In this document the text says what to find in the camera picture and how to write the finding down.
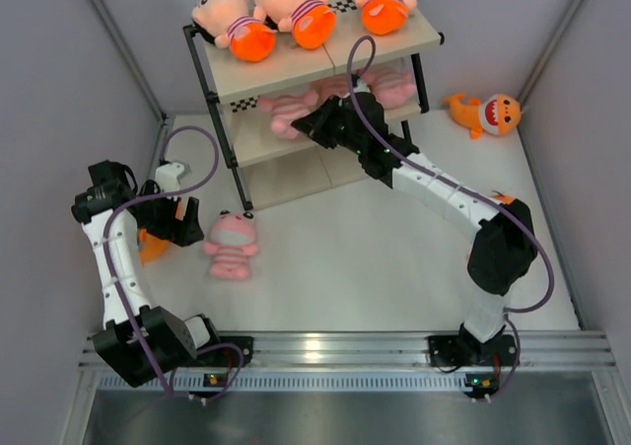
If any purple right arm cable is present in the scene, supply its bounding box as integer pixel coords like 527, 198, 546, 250
346, 36, 556, 397

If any orange shark plush near right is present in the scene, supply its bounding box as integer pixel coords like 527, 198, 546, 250
492, 190, 515, 204

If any beige black three-tier shelf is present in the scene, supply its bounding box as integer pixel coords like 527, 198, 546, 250
182, 0, 448, 213

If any pink striped plush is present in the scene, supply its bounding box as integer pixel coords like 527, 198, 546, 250
312, 74, 349, 103
257, 90, 318, 140
203, 210, 259, 281
365, 67, 416, 110

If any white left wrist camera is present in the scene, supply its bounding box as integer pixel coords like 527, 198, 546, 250
154, 161, 190, 192

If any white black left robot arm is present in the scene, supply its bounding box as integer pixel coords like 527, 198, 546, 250
71, 161, 223, 387

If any large boy doll plush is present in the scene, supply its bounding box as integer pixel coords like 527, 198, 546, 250
355, 0, 418, 36

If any white slotted cable duct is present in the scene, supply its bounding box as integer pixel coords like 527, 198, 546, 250
175, 371, 472, 393

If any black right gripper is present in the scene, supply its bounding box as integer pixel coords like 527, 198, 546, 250
293, 96, 366, 156

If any small boy doll plush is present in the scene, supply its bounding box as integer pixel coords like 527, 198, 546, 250
254, 0, 336, 50

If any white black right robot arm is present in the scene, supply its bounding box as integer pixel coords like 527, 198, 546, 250
291, 93, 537, 363

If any aluminium mounting rail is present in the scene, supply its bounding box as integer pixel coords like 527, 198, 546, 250
78, 331, 617, 368

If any black-haired boy doll plush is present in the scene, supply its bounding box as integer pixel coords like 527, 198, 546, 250
191, 0, 276, 63

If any orange shark plush left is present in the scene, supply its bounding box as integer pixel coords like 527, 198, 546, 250
138, 229, 171, 265

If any orange shark plush far right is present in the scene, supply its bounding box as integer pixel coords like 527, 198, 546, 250
443, 93, 522, 139

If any orange shark plush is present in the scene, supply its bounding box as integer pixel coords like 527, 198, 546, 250
138, 229, 171, 265
492, 190, 515, 204
443, 93, 522, 139

